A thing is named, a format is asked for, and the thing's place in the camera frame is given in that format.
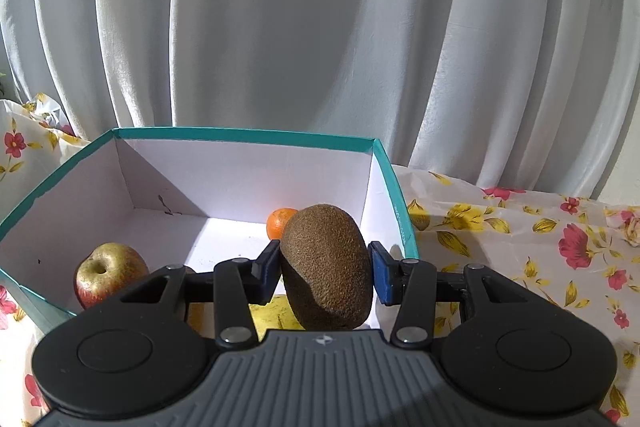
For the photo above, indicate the white curtain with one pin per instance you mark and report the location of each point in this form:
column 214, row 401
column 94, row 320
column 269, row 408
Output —
column 300, row 32

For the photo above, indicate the small orange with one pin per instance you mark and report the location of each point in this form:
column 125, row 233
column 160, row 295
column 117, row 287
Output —
column 279, row 224

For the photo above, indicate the yellow pear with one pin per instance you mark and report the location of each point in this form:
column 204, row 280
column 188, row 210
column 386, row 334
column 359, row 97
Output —
column 275, row 314

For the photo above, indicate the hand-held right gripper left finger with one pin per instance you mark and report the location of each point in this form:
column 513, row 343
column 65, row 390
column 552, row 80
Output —
column 267, row 272

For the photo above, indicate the yellow and red apple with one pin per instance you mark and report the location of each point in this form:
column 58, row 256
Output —
column 105, row 277

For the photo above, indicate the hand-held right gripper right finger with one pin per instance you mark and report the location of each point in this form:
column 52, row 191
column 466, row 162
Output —
column 382, row 274

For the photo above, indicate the teal cardboard box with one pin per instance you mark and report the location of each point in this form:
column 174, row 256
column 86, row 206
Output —
column 240, row 172

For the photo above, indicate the brown kiwi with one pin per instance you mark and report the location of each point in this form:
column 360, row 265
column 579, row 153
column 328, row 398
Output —
column 327, row 267

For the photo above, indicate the floral plastic tablecloth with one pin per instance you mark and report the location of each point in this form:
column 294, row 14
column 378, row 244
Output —
column 500, row 257

